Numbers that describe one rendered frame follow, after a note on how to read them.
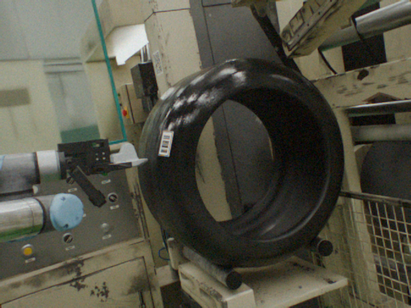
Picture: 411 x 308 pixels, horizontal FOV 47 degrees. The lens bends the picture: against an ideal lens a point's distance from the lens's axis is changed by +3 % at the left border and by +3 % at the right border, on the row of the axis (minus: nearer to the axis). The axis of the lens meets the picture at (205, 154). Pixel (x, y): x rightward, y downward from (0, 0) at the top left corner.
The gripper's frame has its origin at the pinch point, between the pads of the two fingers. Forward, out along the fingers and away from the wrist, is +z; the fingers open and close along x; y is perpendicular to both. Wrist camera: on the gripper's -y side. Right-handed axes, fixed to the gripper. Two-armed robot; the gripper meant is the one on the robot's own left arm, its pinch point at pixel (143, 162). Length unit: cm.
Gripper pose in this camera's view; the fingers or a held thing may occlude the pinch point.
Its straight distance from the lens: 117.6
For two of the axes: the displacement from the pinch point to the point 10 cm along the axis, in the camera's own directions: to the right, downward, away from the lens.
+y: -1.0, -9.9, -0.8
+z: 9.2, -1.2, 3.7
